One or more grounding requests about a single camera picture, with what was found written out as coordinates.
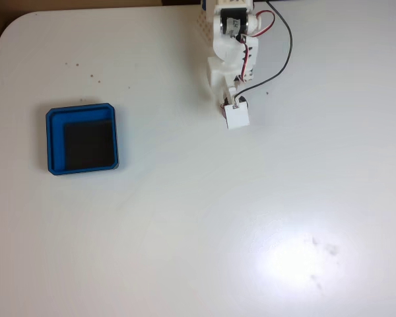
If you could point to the blue square box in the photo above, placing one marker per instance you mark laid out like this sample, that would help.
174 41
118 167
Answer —
54 145

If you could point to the black foam pad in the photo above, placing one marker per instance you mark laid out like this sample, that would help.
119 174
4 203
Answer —
89 143

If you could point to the white gripper camera box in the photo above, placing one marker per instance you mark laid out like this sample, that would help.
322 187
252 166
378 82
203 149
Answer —
237 116

